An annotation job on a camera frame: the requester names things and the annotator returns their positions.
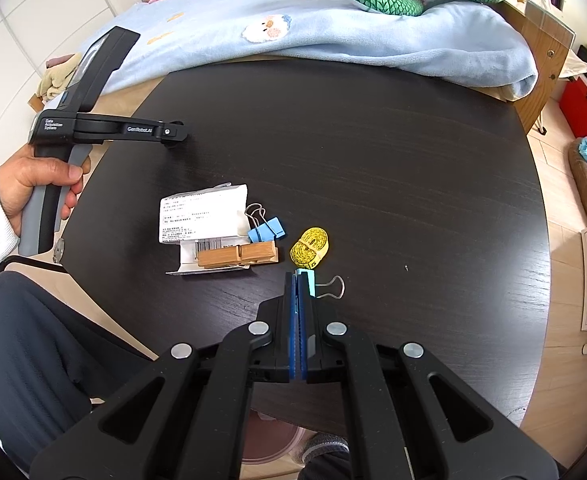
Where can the white wardrobe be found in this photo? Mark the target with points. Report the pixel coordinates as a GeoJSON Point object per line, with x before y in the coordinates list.
{"type": "Point", "coordinates": [13, 35]}

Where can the person's left hand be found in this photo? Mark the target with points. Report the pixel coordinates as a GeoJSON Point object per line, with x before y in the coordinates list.
{"type": "Point", "coordinates": [18, 180]}

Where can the pink trash bin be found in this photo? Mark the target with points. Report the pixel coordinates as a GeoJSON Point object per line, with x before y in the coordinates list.
{"type": "Point", "coordinates": [273, 440]}

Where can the wooden clothespin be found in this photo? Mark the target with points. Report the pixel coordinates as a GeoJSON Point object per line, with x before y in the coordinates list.
{"type": "Point", "coordinates": [233, 255]}

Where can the person's left leg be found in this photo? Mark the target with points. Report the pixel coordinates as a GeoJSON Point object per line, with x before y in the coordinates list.
{"type": "Point", "coordinates": [48, 360]}

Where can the white barcode card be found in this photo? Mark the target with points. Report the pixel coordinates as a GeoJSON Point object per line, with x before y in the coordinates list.
{"type": "Point", "coordinates": [188, 252]}

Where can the yellow tape measure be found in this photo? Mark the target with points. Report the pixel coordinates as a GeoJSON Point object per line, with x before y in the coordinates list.
{"type": "Point", "coordinates": [318, 240]}

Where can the person's right shoe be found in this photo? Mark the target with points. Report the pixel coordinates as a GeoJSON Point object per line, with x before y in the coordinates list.
{"type": "Point", "coordinates": [323, 445]}

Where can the wooden bed frame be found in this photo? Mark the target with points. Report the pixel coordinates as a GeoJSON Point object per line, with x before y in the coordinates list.
{"type": "Point", "coordinates": [543, 60]}

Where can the folded beige clothes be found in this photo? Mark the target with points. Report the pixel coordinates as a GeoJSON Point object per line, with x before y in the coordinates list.
{"type": "Point", "coordinates": [55, 82]}

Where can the red cooler box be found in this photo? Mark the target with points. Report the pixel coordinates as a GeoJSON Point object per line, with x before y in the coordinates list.
{"type": "Point", "coordinates": [583, 115]}

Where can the white labelled packet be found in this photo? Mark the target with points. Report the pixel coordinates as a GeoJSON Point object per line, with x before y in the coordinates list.
{"type": "Point", "coordinates": [198, 210]}

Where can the light blue binder clip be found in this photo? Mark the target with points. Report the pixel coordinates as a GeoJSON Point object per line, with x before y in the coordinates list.
{"type": "Point", "coordinates": [310, 280]}

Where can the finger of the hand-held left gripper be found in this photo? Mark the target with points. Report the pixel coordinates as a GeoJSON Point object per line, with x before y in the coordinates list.
{"type": "Point", "coordinates": [173, 131]}

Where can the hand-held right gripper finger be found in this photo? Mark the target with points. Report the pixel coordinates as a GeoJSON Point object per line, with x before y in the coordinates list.
{"type": "Point", "coordinates": [302, 340]}
{"type": "Point", "coordinates": [293, 330]}

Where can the light blue blanket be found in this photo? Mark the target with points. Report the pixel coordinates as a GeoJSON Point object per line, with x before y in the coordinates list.
{"type": "Point", "coordinates": [323, 20]}

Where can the clear corner protector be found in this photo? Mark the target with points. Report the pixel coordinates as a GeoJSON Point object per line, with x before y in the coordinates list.
{"type": "Point", "coordinates": [548, 17]}
{"type": "Point", "coordinates": [59, 251]}

